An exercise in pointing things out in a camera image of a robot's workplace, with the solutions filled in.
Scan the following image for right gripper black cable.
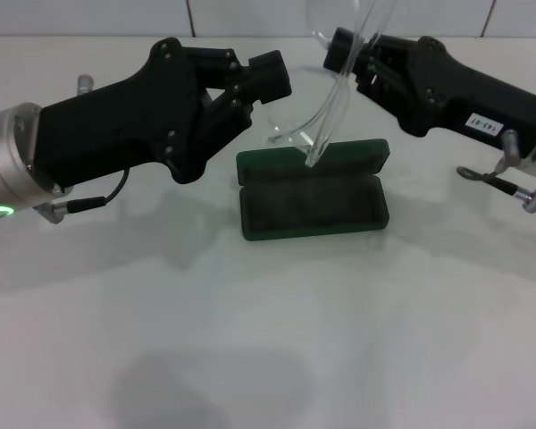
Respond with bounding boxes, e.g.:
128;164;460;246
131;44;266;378
456;164;536;215

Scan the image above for right gripper silver plug post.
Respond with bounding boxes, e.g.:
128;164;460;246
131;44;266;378
499;129;520;169

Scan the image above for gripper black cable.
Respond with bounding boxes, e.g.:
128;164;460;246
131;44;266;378
35;167;131;225
456;164;536;215

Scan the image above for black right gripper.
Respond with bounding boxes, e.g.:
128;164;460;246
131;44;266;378
323;26;536;158

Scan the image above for green glasses case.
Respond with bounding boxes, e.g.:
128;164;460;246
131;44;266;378
235;138;391;243

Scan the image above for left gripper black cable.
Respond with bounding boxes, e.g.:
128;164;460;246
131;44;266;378
35;167;131;225

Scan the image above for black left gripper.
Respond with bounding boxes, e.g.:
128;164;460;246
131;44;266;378
33;38;255;185

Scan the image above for clear white glasses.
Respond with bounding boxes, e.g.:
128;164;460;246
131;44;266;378
265;0;406;171

